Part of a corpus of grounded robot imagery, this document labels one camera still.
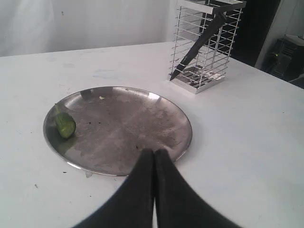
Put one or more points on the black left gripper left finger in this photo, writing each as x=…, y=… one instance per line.
x=131, y=206

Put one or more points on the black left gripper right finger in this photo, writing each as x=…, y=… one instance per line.
x=177, y=204

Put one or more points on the chrome wire utensil holder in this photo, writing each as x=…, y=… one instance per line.
x=208, y=68

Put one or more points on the round steel plate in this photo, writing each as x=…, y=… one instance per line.
x=111, y=133

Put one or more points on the dark equipment in background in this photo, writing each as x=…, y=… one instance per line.
x=285, y=60

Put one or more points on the black kitchen knife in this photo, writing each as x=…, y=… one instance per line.
x=219, y=20

